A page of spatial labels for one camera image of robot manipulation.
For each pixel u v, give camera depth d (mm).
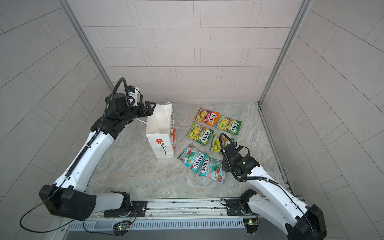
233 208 709
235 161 577
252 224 680
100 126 462
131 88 619
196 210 715
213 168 809
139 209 709
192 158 846
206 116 1051
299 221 383
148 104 652
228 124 1011
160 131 986
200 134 960
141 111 636
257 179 481
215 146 898
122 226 642
